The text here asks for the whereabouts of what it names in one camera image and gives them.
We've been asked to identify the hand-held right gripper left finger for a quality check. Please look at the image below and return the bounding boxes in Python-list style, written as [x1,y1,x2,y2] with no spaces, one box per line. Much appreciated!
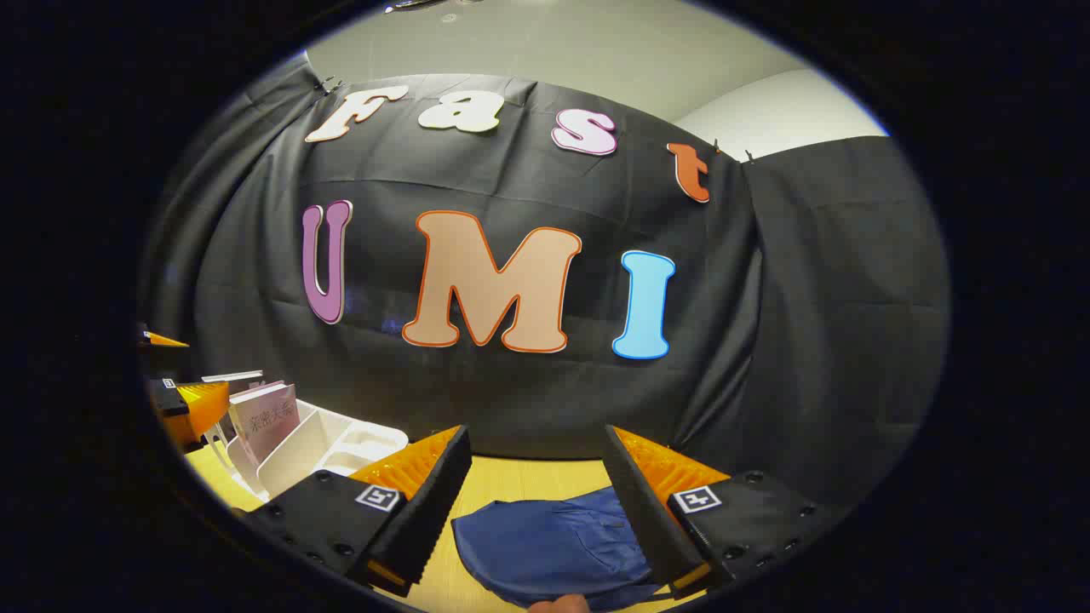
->
[243,424,473,599]

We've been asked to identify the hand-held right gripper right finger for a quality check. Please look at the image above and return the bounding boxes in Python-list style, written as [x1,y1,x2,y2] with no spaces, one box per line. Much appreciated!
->
[605,424,846,602]

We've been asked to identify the dark cover book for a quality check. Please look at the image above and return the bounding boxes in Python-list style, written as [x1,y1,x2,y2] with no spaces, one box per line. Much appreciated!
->
[201,369,265,394]

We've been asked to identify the pink cover book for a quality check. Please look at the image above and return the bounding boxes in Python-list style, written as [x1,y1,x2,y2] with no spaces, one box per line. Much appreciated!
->
[227,381,301,467]

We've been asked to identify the blue schoolbag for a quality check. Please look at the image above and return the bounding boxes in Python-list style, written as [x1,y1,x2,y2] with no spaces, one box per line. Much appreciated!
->
[450,487,682,612]

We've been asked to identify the white bookshelf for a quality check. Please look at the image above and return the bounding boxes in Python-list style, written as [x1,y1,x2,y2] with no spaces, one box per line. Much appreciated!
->
[203,398,410,501]

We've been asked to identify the black backdrop cloth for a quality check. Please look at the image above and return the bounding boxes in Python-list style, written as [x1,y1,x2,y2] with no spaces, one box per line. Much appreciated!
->
[141,55,951,512]

